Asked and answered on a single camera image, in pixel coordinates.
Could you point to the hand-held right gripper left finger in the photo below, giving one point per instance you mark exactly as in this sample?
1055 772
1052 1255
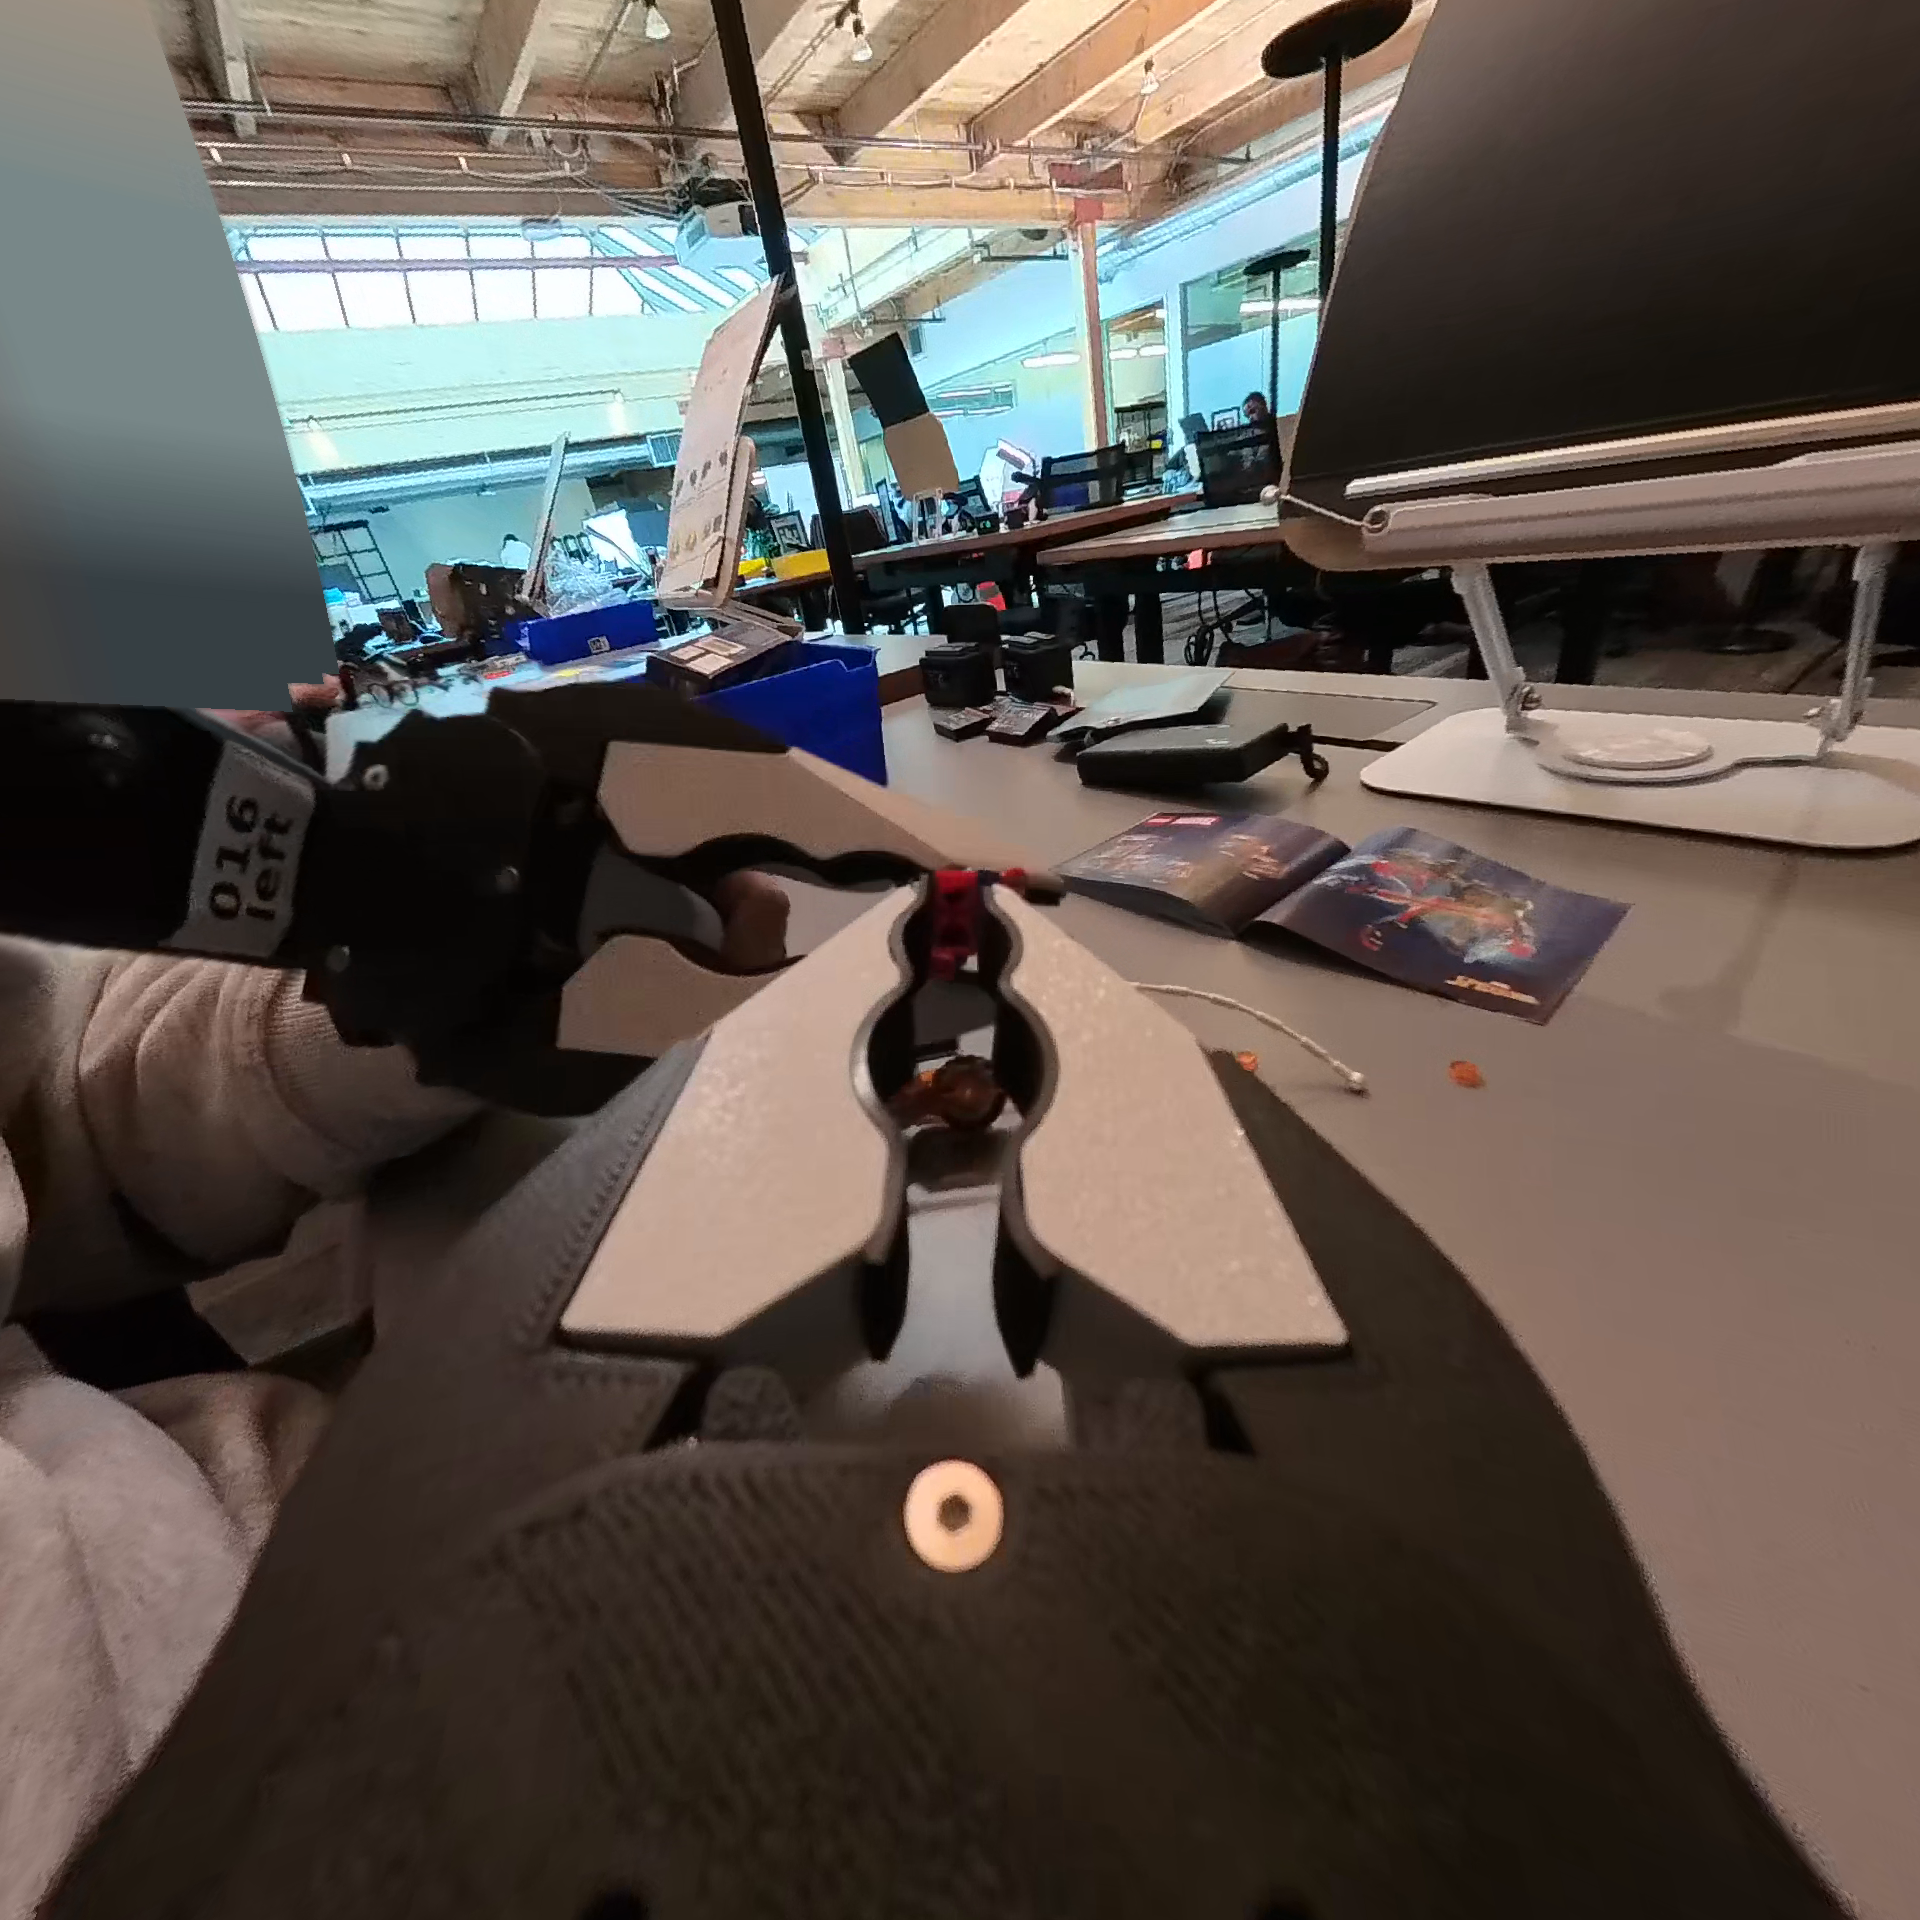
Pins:
735 1184

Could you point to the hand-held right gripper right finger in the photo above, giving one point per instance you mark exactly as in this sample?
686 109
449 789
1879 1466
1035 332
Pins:
1171 1184

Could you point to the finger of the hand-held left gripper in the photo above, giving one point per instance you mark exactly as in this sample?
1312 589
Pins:
751 795
638 997

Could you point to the black lego motorcycle with rider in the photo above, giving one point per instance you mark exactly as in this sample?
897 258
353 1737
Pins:
961 1092

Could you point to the red blue lego minifigure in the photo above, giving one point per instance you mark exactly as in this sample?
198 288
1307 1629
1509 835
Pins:
949 921

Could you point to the lego instruction booklet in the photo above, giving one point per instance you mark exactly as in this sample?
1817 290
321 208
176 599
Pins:
1349 900

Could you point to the person's left hand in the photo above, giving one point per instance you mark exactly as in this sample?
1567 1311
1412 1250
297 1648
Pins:
756 916

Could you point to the blue plastic storage bin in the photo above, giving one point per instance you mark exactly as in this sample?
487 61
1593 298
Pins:
811 720
599 628

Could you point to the dark small box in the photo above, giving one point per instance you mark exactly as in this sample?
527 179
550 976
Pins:
713 660

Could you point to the flat black battery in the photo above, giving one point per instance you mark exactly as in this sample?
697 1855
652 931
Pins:
1021 725
963 722

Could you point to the tall cardboard display board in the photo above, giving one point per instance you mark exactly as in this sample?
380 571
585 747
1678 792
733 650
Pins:
720 451

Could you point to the brown background desk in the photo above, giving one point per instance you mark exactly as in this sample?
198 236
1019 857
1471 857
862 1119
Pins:
1049 529

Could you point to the grey flat pouch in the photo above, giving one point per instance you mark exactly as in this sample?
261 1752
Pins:
1155 698

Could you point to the black and tan hanging board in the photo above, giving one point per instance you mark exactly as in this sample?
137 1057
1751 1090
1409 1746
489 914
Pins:
902 405

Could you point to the person's grey hoodie torso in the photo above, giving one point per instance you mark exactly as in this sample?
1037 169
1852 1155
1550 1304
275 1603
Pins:
91 1576

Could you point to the silver laptop stand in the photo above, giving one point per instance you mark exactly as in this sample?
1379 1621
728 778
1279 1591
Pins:
1651 524

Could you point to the dark laptop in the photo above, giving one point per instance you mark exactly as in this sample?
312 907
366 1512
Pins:
1621 224

